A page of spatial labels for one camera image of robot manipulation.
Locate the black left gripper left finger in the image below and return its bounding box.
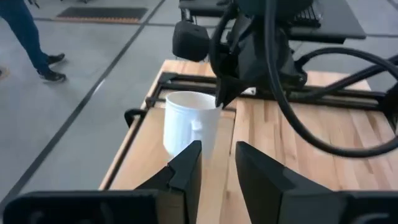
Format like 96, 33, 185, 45
2, 140, 203, 224

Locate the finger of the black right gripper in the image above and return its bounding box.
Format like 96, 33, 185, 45
215, 76, 246, 108

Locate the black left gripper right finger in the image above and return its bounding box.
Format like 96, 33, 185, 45
235, 141, 398, 224

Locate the white ceramic mug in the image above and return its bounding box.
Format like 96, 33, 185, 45
162, 90, 223, 161

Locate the black table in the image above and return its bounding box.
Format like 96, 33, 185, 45
178, 0, 367, 44

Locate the black floor mat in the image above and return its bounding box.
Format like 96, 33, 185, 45
55, 6, 149, 25

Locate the person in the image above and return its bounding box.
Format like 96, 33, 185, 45
0, 0, 67, 83

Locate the thick black cable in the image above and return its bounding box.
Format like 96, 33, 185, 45
264, 0, 398, 158

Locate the black clamp handle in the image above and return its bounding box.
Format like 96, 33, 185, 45
124, 108, 147, 128

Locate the thin black cable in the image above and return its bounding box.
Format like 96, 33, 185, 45
298, 55, 398, 100
295, 46, 398, 82

